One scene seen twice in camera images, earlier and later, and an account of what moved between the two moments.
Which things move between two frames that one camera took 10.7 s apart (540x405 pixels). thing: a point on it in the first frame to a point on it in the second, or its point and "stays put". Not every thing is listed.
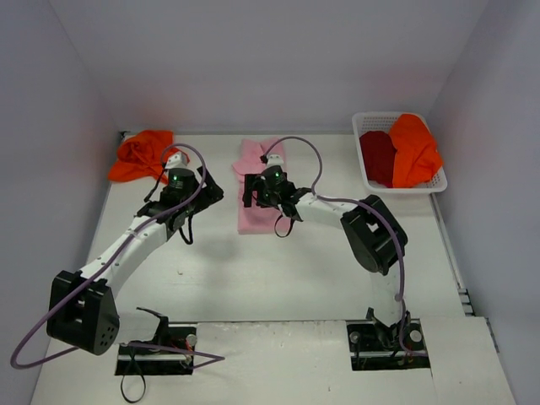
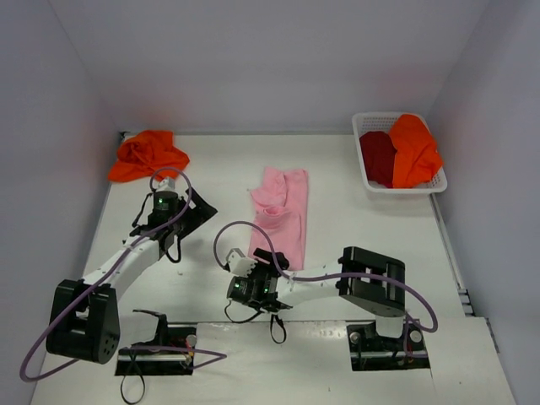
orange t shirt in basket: [416, 157] stays put
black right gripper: [249, 191] to [269, 258]
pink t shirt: [257, 219] to [280, 204]
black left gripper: [208, 190] to [192, 212]
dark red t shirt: [379, 153] stays put
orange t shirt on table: [141, 156] stays put
